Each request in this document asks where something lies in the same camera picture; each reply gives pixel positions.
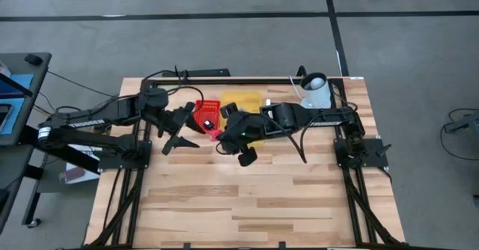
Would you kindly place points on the black aluminium rig frame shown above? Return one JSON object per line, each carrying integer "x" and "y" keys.
{"x": 243, "y": 81}

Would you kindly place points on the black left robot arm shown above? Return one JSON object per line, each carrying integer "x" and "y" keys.
{"x": 93, "y": 119}

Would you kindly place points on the black wall charger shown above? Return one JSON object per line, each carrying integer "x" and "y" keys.
{"x": 209, "y": 124}

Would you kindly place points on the black power strip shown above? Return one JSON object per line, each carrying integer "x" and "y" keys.
{"x": 202, "y": 72}

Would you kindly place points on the blue desk mat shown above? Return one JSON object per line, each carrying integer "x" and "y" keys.
{"x": 16, "y": 83}

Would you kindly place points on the white cylindrical spot lamp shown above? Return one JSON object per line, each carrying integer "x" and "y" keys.
{"x": 317, "y": 93}

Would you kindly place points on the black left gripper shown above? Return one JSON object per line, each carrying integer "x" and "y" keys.
{"x": 174, "y": 121}

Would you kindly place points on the black computer mouse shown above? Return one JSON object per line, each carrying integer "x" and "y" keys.
{"x": 33, "y": 59}

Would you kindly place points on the white and maroon box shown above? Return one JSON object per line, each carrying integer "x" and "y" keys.
{"x": 80, "y": 175}

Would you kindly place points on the grey side desk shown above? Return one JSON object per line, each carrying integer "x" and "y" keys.
{"x": 22, "y": 137}

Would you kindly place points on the pink wall charger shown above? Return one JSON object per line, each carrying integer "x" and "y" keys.
{"x": 214, "y": 134}

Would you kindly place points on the yellow plastic bin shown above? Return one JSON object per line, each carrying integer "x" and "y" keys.
{"x": 243, "y": 98}

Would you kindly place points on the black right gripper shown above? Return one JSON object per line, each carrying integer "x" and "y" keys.
{"x": 247, "y": 130}

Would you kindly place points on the red plastic bin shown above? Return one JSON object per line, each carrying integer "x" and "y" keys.
{"x": 209, "y": 109}

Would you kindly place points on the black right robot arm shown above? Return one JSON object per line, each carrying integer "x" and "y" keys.
{"x": 325, "y": 119}

